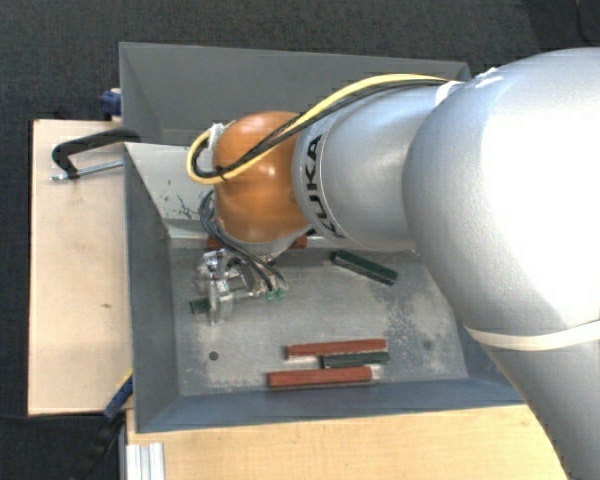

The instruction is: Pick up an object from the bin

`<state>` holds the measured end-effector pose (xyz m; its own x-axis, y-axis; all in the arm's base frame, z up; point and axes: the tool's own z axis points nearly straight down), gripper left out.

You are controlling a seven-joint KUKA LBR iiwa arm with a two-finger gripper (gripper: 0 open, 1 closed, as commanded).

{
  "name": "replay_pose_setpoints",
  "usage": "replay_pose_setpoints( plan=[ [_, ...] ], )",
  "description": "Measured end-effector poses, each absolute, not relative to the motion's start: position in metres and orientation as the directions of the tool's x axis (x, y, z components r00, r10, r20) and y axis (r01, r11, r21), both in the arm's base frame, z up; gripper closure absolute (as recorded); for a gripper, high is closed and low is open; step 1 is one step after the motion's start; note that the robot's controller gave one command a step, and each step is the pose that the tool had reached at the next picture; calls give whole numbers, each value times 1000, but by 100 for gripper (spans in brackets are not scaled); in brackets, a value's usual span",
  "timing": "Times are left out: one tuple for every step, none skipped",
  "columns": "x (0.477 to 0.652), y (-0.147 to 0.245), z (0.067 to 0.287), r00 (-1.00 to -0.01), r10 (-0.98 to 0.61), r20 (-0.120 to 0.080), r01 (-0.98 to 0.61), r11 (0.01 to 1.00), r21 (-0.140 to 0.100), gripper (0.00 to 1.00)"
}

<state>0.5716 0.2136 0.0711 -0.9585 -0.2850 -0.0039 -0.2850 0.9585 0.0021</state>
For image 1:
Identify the dark green block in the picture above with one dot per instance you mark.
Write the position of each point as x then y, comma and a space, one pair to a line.
365, 267
356, 359
198, 306

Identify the grey metal bin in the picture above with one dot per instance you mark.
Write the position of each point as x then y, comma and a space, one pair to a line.
305, 318

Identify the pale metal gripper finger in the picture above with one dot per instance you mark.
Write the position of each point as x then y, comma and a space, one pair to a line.
220, 305
206, 273

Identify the pale flat board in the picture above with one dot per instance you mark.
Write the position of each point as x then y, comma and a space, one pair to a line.
75, 268

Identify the red-brown flat block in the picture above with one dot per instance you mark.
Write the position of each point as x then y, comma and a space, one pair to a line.
336, 348
320, 377

